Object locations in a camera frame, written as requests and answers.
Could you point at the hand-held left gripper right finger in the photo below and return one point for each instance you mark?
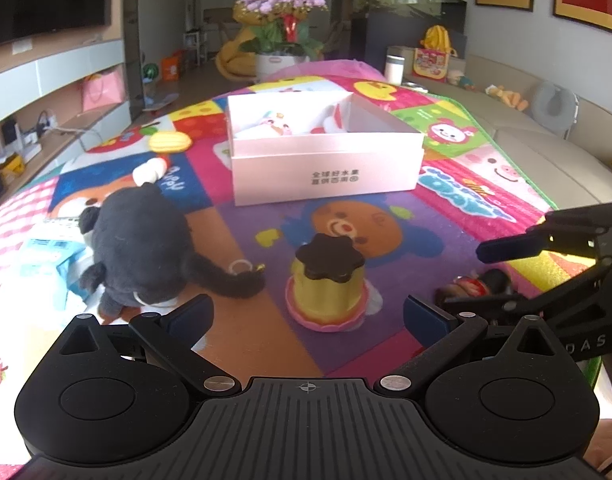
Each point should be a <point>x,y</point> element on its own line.
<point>426,316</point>

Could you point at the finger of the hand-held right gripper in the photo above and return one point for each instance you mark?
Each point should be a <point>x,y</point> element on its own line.
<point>511,306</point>
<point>506,249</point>

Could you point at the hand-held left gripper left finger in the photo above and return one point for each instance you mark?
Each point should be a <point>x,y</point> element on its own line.
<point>191,312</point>

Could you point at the red black wind-up doll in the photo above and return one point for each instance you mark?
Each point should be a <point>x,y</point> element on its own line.
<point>473,285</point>

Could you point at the black plush toy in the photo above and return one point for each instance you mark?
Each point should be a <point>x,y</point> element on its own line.
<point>136,240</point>

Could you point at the yellow pudding toy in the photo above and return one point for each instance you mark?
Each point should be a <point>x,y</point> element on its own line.
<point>326,290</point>

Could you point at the blue white wet wipes packet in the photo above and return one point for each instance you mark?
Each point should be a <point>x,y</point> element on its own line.
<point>46,255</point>

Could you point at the pink cardboard box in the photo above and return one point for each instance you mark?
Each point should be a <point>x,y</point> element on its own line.
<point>311,175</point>

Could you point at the beige sofa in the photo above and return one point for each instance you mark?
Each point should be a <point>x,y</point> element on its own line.
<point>536,150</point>

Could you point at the colourful cartoon play mat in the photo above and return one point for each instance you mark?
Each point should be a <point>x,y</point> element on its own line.
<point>266,210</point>

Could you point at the grey neck pillow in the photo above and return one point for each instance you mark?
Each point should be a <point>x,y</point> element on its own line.
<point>541,105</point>

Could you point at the orange plush toy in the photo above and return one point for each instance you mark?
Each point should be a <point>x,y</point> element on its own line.
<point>508,97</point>

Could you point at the yellow cartoon bag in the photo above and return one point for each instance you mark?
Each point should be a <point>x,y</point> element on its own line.
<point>433,57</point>

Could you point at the white canister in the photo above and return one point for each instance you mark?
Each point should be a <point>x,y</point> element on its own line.
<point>395,66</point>

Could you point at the yellow box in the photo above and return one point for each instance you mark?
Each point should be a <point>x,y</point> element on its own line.
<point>8,170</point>

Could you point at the white power strip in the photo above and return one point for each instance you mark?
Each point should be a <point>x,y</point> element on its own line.
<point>46,122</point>

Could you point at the pink gift bag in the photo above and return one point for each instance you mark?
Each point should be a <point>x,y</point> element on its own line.
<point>103,90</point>

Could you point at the dark fish tank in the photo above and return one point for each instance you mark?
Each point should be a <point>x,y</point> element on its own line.
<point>411,25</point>

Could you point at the green ball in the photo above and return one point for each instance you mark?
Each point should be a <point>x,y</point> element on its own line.
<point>150,72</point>

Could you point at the orange paper bag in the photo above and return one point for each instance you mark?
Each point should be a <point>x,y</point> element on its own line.
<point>170,67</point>

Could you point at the black router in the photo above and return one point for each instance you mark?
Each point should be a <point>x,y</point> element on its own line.
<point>10,135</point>

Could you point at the yellow duck beanbag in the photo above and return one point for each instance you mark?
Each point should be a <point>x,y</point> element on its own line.
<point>231,60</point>

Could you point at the white wooden media cabinet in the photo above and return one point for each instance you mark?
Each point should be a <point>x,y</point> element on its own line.
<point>61,67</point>

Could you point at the potted pink orchid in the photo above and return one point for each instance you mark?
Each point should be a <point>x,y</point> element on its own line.
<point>281,35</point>

